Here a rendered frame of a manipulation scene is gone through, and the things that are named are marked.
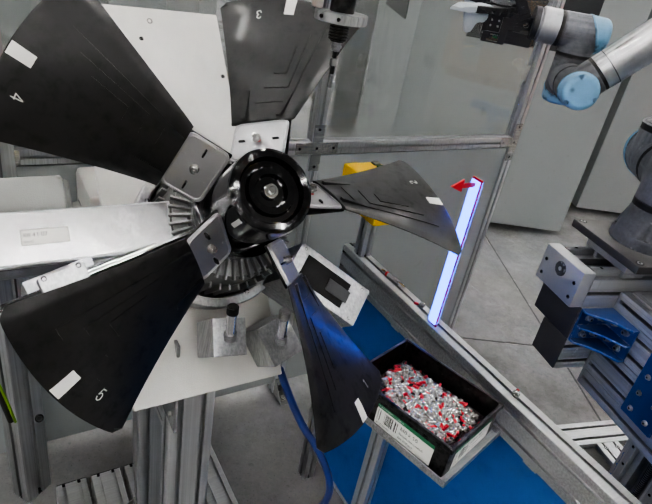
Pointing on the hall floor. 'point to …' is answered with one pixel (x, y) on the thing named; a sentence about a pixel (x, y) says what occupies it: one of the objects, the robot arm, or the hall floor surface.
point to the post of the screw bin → (376, 450)
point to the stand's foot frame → (220, 493)
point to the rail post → (308, 452)
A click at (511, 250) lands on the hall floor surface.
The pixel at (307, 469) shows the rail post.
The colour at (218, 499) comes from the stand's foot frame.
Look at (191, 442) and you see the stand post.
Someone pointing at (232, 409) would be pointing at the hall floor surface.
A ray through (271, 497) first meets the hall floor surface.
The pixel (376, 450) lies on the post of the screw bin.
